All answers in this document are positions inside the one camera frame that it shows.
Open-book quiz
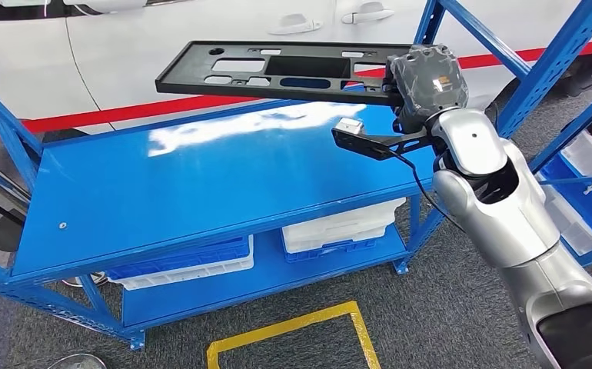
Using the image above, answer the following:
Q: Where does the blue plastic crate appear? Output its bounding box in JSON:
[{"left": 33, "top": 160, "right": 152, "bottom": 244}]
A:
[
  {"left": 284, "top": 236, "right": 378, "bottom": 264},
  {"left": 537, "top": 152, "right": 592, "bottom": 243},
  {"left": 107, "top": 234, "right": 251, "bottom": 281}
]

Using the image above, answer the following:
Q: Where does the chrome stanchion with round base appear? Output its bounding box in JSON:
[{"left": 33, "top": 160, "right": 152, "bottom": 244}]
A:
[
  {"left": 62, "top": 272, "right": 108, "bottom": 289},
  {"left": 46, "top": 354, "right": 108, "bottom": 369}
]

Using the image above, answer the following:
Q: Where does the large blue metal shelf rack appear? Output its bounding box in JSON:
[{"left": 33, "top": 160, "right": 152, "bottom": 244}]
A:
[{"left": 0, "top": 0, "right": 592, "bottom": 352}]

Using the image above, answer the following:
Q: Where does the blue wheeled shelf rack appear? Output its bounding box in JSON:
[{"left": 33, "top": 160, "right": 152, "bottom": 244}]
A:
[{"left": 530, "top": 71, "right": 592, "bottom": 268}]

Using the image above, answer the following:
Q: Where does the black camera cable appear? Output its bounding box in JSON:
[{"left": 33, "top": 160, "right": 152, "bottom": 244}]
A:
[{"left": 377, "top": 148, "right": 465, "bottom": 233}]

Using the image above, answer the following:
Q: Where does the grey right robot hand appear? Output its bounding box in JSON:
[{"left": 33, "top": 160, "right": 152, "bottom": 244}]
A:
[{"left": 384, "top": 44, "right": 471, "bottom": 135}]

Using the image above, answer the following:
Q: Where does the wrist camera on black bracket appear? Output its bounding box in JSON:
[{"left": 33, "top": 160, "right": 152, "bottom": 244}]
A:
[{"left": 331, "top": 118, "right": 430, "bottom": 162}]

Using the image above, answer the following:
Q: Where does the yellow floor tape square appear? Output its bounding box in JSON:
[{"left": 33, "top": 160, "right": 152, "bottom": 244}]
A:
[{"left": 205, "top": 301, "right": 381, "bottom": 369}]

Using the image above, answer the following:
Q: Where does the white car with red stripe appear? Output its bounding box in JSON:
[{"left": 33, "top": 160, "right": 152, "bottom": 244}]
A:
[{"left": 0, "top": 0, "right": 592, "bottom": 146}]

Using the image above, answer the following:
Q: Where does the white plastic crate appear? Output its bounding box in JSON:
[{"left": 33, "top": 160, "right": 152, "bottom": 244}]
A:
[
  {"left": 540, "top": 183, "right": 592, "bottom": 257},
  {"left": 110, "top": 249, "right": 254, "bottom": 292},
  {"left": 560, "top": 129, "right": 592, "bottom": 204},
  {"left": 281, "top": 197, "right": 407, "bottom": 254}
]

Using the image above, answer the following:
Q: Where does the black license plate frame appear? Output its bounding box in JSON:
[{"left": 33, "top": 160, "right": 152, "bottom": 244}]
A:
[{"left": 155, "top": 40, "right": 414, "bottom": 108}]

